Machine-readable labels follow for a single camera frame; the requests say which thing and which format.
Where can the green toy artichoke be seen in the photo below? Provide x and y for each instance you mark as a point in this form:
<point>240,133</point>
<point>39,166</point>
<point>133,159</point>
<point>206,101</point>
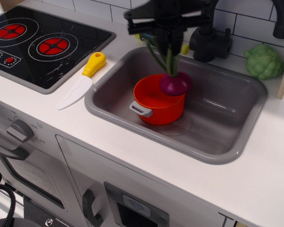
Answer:
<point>262,62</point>

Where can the grey oven door handle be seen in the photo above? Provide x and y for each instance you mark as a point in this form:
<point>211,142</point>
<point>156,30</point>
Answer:
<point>17,154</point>

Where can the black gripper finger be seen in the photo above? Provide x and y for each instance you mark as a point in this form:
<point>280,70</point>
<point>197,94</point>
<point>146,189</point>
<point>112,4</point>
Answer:
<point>176,36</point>
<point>163,39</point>

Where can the dark grey cabinet handle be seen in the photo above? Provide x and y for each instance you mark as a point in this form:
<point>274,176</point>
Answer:
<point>88,198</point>

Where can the grey plastic sink basin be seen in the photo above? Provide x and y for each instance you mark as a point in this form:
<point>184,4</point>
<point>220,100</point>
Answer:
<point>212,122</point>

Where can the yellow toy oil bottle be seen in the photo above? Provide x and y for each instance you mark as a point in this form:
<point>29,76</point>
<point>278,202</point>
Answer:
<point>144,37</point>

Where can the orange toy pot grey handles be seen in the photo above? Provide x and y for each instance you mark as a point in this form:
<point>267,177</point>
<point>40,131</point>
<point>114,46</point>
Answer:
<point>152,105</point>

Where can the purple toy beet green leaves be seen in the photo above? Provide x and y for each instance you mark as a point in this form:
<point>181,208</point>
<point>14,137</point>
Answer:
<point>173,82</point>

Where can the grey dishwasher control panel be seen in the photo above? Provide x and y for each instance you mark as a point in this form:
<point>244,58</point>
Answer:
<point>131,211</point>

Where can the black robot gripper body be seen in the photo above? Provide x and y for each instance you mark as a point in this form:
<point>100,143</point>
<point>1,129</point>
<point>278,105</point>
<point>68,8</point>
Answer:
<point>169,15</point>

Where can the black toy stovetop red burners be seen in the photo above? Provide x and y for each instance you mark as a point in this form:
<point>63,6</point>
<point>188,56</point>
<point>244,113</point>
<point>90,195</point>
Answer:
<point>41,51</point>

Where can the toy knife yellow handle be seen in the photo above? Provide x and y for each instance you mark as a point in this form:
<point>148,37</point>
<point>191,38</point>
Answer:
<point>96,61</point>

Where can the grey oven knob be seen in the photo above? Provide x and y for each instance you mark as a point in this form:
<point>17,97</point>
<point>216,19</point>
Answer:
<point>20,131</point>

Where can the black toy faucet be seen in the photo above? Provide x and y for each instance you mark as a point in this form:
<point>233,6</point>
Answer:
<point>235,24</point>

